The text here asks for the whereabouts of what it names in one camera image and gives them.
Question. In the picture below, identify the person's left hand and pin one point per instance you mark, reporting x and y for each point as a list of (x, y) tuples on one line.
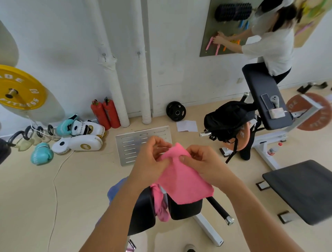
[(145, 166)]

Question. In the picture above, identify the person's right hand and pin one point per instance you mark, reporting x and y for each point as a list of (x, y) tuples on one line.
[(207, 166)]

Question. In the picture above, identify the person's right thumb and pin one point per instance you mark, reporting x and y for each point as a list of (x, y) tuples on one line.
[(187, 160)]

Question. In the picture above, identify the person's left thumb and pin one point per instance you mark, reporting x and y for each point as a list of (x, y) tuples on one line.
[(163, 163)]

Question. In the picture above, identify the person's left middle finger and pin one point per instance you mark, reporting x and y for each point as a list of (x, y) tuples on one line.
[(164, 151)]

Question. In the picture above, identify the pink cloth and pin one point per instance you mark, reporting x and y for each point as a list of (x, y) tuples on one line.
[(159, 205), (181, 179)]

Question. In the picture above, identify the person's left forearm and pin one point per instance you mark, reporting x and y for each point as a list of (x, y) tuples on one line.
[(116, 218)]

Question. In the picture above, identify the person's right forearm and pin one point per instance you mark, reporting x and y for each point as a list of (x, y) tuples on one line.
[(254, 220)]

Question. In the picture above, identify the chrome barbell end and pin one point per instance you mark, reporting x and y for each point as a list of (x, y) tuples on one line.
[(205, 134)]

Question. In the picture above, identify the slotted metal plate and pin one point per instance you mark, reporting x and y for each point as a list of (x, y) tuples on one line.
[(132, 145)]

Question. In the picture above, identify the white paper sheet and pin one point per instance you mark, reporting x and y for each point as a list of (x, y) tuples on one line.
[(186, 126)]

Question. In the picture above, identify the small black weight plate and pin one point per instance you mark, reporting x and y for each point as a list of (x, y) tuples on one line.
[(176, 111)]

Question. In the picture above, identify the crumpled pink cloth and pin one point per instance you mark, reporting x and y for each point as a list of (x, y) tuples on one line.
[(159, 205)]

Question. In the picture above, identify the blue garment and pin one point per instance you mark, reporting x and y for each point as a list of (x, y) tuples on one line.
[(115, 188)]

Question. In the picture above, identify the black backpack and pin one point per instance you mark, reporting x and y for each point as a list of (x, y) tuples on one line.
[(228, 119)]

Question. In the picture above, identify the orange weight plate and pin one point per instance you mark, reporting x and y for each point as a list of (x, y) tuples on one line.
[(243, 139)]

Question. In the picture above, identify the red fire extinguisher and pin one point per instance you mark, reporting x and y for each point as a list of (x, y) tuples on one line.
[(99, 115), (112, 114)]

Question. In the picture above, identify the white wrapped pipe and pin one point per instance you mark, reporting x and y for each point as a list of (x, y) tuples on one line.
[(109, 65), (142, 78)]

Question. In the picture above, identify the white focus pad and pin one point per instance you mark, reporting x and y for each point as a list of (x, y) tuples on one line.
[(80, 145), (88, 128)]

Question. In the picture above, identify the plastic bottle with red cap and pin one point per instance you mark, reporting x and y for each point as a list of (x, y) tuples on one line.
[(273, 150)]

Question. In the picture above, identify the person's shoe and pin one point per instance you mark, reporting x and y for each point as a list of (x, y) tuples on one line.
[(190, 248)]

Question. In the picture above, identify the black smartphone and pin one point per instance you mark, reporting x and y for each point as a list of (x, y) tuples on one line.
[(267, 101)]

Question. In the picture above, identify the folded pale cloth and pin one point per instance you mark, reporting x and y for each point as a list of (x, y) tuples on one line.
[(277, 113)]

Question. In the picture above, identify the teal boxing glove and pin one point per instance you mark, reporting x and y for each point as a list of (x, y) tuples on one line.
[(41, 154), (64, 127)]

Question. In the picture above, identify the white handheld controller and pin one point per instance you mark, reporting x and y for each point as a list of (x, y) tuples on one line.
[(275, 100)]

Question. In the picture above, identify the black inclined bench pad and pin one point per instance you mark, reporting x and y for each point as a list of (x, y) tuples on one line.
[(262, 83)]

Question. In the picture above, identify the beige kettlebell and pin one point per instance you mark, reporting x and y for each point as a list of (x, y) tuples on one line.
[(24, 144), (35, 137), (54, 135), (46, 136)]

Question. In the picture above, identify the pink peg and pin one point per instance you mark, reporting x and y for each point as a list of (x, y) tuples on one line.
[(209, 43), (217, 49)]

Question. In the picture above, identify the black flat bench pad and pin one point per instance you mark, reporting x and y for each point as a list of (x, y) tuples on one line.
[(303, 189)]

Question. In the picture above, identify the green pegboard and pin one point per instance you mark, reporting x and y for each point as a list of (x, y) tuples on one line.
[(210, 23)]

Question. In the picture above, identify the red weight plate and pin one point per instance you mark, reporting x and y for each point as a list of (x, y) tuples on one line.
[(316, 116)]

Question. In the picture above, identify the black floor stand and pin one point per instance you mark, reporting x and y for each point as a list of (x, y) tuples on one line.
[(311, 87)]

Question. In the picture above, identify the black foam roller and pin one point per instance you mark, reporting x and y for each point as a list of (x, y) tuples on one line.
[(232, 11)]

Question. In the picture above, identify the yellow weight plate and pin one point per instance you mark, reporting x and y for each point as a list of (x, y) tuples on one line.
[(23, 85)]

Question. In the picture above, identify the black kettlebell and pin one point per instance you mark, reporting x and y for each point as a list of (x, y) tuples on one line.
[(5, 149)]

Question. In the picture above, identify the white metal machine frame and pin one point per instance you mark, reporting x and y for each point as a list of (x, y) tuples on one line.
[(208, 229)]

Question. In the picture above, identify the white bench frame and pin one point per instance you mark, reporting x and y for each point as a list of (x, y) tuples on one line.
[(269, 155)]

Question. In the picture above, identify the wooden wall board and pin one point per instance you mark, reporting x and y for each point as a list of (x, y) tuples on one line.
[(311, 23)]

